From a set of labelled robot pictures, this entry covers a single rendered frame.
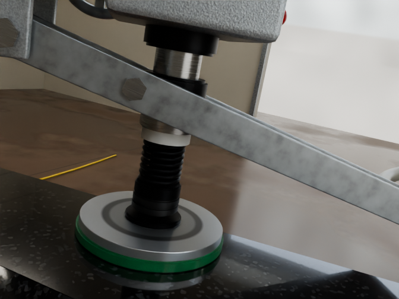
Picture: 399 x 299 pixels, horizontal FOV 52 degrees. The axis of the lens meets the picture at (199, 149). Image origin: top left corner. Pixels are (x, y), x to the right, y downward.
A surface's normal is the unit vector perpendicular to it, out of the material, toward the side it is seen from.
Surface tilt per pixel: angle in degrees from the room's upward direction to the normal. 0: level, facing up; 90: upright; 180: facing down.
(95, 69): 90
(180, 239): 0
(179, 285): 0
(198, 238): 0
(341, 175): 90
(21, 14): 90
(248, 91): 90
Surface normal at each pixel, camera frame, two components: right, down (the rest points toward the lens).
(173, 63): -0.12, 0.21
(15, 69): 0.89, 0.26
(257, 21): 0.17, 0.26
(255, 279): 0.18, -0.96
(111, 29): -0.41, 0.15
